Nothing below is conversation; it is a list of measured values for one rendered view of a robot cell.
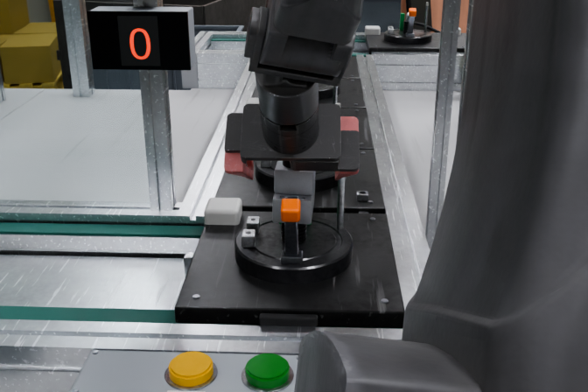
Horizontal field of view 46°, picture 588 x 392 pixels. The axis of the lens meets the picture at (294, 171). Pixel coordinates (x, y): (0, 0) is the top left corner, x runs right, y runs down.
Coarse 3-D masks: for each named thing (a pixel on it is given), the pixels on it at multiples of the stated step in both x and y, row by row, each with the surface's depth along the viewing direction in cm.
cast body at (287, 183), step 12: (276, 168) 77; (288, 168) 78; (276, 180) 78; (288, 180) 78; (300, 180) 77; (312, 180) 77; (276, 192) 78; (288, 192) 78; (300, 192) 78; (312, 192) 78; (276, 204) 77; (312, 204) 79; (276, 216) 78; (300, 216) 78
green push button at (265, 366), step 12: (252, 360) 64; (264, 360) 64; (276, 360) 64; (252, 372) 62; (264, 372) 62; (276, 372) 62; (288, 372) 63; (252, 384) 62; (264, 384) 62; (276, 384) 62
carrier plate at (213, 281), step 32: (352, 224) 91; (384, 224) 91; (192, 256) 83; (224, 256) 83; (384, 256) 83; (192, 288) 76; (224, 288) 76; (256, 288) 76; (288, 288) 76; (320, 288) 76; (352, 288) 76; (384, 288) 76; (192, 320) 73; (224, 320) 73; (256, 320) 73; (320, 320) 72; (352, 320) 72; (384, 320) 72
